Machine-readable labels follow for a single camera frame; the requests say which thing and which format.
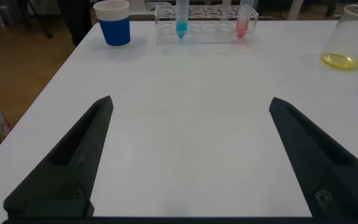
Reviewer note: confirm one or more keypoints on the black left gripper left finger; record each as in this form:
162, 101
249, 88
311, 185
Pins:
57, 174

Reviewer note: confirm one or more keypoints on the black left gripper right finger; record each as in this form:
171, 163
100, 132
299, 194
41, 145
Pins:
331, 174

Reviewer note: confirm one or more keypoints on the test tube with pink-red pigment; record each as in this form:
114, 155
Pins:
241, 29

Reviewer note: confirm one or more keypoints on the clear glass beaker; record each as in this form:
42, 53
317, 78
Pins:
343, 60

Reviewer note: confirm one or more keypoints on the clear acrylic test tube rack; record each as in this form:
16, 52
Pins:
210, 34

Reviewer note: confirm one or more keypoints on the test tube with blue pigment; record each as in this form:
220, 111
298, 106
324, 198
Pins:
181, 28

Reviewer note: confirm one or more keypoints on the blue and white paper cup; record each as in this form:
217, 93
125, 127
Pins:
115, 31

